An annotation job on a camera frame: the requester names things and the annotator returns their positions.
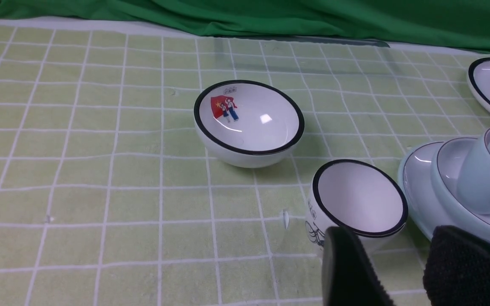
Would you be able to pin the light blue large plate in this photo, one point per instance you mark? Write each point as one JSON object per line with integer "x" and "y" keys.
{"x": 413, "y": 177}

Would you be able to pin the light blue shallow bowl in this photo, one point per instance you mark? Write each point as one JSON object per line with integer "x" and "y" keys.
{"x": 445, "y": 170}

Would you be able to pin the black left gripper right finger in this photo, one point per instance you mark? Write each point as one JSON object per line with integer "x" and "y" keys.
{"x": 457, "y": 270}

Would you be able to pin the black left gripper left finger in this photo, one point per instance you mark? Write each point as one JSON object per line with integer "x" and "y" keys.
{"x": 348, "y": 277}

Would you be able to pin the green backdrop cloth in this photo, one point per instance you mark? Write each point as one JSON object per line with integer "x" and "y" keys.
{"x": 463, "y": 24}

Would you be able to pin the white cup with bicycle picture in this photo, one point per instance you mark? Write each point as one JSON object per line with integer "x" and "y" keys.
{"x": 347, "y": 193}

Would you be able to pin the white bowl with flag picture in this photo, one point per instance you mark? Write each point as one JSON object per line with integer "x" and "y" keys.
{"x": 248, "y": 124}

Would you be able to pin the green checkered tablecloth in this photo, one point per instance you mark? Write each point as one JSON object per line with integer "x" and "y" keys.
{"x": 109, "y": 198}

